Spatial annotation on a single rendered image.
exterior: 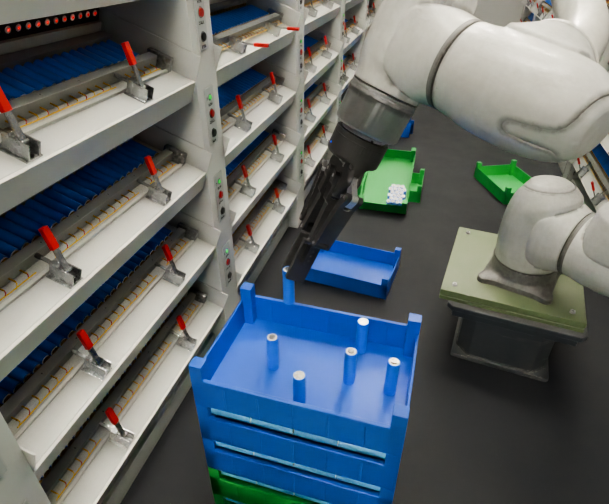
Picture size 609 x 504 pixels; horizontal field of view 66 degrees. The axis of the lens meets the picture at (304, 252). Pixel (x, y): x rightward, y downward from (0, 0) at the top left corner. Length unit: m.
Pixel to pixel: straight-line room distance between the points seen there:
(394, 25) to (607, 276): 0.76
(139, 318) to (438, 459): 0.72
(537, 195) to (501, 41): 0.69
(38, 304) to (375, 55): 0.55
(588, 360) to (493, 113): 1.11
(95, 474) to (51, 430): 0.20
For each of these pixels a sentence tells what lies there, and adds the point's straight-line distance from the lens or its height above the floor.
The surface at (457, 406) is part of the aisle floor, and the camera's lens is 1.29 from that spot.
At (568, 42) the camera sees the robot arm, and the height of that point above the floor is 0.88.
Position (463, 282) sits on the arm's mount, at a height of 0.23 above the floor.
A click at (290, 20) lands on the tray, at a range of 1.65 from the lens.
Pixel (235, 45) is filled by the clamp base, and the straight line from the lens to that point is 1.25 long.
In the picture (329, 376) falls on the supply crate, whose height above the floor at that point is 0.40.
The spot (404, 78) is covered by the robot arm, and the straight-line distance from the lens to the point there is 0.58.
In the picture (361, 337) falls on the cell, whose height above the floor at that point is 0.44.
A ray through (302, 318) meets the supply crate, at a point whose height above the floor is 0.43.
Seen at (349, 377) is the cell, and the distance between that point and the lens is 0.73.
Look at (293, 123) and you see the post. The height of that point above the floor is 0.43.
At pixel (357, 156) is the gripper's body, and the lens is 0.61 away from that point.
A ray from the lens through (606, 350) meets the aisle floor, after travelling 1.60.
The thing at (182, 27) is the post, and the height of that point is 0.83.
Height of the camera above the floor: 0.96
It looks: 33 degrees down
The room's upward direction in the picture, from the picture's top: straight up
